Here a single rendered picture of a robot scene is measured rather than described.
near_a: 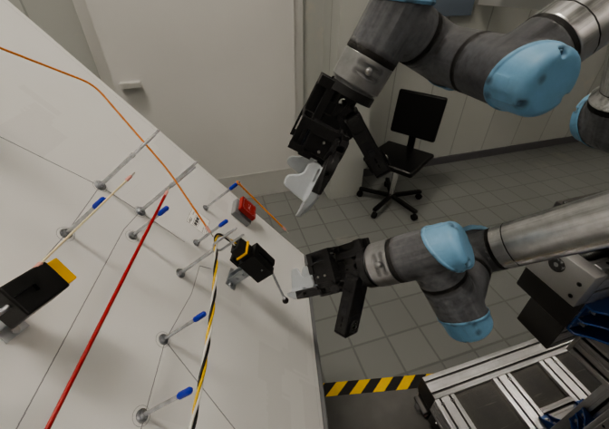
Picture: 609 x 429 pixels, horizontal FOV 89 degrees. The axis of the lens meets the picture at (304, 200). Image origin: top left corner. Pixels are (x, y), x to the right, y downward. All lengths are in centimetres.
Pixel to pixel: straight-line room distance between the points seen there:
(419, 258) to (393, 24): 32
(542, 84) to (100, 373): 57
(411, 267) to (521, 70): 28
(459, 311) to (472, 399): 111
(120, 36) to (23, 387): 213
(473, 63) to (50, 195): 57
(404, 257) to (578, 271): 44
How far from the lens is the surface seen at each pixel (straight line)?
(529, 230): 60
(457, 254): 48
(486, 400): 165
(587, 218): 58
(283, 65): 244
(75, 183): 58
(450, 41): 49
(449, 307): 54
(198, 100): 242
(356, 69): 45
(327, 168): 46
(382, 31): 45
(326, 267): 57
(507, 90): 41
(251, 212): 80
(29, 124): 62
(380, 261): 52
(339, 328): 60
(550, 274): 89
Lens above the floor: 159
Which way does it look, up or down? 35 degrees down
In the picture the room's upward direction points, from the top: straight up
